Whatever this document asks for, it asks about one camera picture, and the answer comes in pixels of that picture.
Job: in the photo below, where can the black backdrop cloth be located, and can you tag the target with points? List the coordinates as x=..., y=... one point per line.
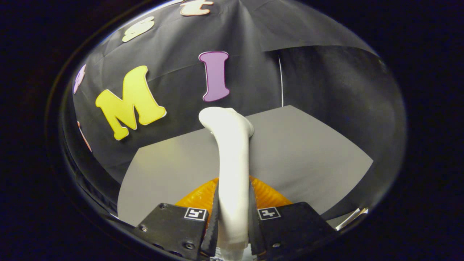
x=319, y=79

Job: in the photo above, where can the white garment steamer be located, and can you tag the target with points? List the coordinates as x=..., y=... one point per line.
x=233, y=163

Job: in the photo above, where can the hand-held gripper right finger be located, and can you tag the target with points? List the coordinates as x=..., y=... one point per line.
x=253, y=232

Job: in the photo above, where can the white paper sheets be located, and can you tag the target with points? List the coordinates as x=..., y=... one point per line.
x=349, y=219

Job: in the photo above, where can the grey cabinet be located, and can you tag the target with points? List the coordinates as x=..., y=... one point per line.
x=297, y=152

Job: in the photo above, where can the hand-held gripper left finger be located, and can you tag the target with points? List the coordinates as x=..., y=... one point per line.
x=214, y=235

